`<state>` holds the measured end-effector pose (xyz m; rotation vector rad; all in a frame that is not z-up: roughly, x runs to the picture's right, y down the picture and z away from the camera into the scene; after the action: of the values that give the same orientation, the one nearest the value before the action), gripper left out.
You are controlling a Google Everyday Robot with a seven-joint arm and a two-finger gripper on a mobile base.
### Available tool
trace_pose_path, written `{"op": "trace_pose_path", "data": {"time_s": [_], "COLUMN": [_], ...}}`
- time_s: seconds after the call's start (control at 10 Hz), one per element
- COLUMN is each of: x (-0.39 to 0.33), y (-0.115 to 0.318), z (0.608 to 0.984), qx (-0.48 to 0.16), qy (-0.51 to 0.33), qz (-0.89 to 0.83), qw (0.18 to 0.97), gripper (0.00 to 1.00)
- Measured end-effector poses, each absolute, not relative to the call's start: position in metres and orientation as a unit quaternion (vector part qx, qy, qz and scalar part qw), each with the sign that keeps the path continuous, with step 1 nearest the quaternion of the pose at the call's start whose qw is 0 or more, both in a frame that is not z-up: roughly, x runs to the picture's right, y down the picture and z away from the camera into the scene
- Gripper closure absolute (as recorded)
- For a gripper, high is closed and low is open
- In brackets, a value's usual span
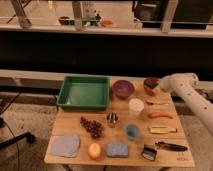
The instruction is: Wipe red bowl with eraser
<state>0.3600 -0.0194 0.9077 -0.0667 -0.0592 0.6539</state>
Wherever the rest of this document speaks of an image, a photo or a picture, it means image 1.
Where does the dark eraser block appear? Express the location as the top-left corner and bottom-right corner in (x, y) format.
(144, 77), (159, 89)

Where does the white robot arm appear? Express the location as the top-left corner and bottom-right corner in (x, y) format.
(159, 73), (213, 136)

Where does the purple bowl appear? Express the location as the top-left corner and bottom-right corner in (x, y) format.
(112, 80), (135, 99)

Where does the red bowl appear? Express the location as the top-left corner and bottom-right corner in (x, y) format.
(143, 82), (158, 96)

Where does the green plastic tray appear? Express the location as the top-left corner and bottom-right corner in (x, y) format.
(57, 76), (110, 110)

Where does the small metal cup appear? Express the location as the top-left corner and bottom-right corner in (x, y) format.
(107, 112), (118, 128)

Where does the white cup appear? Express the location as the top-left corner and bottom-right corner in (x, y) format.
(129, 98), (144, 117)

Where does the bunch of red grapes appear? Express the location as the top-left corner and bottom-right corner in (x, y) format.
(80, 117), (103, 139)

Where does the small spoon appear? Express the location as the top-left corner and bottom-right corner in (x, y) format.
(146, 101), (169, 106)

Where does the orange carrot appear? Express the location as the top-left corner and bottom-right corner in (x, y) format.
(148, 112), (173, 119)

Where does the yellow banana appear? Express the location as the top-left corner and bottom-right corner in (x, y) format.
(149, 126), (177, 134)

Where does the blue sponge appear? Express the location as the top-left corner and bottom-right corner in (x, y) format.
(107, 143), (128, 157)

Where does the blue grey cloth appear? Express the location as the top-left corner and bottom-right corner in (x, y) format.
(50, 135), (80, 158)

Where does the black binder clip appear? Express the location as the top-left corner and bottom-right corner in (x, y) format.
(141, 145), (157, 161)

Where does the black office chair base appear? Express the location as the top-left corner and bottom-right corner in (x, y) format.
(0, 93), (36, 151)

